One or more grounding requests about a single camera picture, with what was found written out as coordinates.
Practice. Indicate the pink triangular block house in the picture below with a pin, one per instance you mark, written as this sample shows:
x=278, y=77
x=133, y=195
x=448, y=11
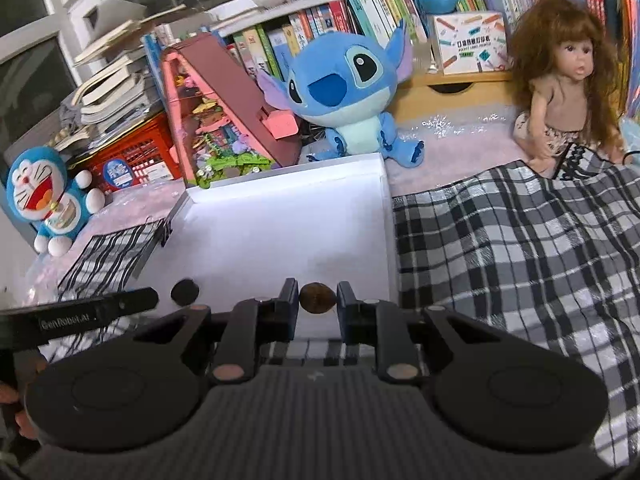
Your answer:
x=230, y=85

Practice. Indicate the red plastic crate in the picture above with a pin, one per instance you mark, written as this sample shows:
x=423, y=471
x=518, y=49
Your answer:
x=145, y=135

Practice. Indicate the long-haired baby doll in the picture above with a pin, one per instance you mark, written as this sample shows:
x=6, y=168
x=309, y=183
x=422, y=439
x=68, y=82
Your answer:
x=575, y=60

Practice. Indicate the dark round disc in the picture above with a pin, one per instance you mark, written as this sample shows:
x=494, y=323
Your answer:
x=185, y=291

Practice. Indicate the wooden drawer box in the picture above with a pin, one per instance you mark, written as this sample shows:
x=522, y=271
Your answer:
x=450, y=95

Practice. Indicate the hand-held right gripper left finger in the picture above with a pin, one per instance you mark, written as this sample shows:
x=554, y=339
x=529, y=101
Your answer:
x=291, y=310

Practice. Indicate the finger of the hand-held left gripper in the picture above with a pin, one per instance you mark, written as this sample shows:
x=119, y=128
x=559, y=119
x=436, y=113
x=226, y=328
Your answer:
x=75, y=317

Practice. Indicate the person's left hand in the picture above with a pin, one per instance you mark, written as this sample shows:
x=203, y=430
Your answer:
x=36, y=366

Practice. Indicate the stack of worn books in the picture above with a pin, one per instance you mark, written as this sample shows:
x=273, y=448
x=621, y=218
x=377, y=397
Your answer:
x=110, y=85

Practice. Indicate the blue robot cat plush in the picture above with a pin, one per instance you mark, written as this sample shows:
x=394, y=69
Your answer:
x=37, y=190

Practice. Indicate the white printed carton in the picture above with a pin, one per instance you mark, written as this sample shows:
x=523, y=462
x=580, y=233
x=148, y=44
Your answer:
x=470, y=42

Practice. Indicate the black white plaid blanket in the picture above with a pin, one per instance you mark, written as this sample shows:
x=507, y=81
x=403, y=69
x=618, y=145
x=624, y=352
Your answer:
x=500, y=260

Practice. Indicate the white cardboard box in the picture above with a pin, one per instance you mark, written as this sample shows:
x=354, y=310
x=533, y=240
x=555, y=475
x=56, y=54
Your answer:
x=280, y=230

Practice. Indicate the brown round nut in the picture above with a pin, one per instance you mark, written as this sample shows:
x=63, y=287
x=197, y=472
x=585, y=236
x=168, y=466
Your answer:
x=316, y=298

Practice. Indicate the blue alien plush toy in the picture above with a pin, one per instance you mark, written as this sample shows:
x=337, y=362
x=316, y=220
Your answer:
x=340, y=85

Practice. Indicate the row of colourful books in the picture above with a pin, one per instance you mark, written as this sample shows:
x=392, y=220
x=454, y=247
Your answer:
x=280, y=40

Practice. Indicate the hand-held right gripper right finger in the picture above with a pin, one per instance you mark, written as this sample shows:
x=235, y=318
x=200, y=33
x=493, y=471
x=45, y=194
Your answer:
x=344, y=312

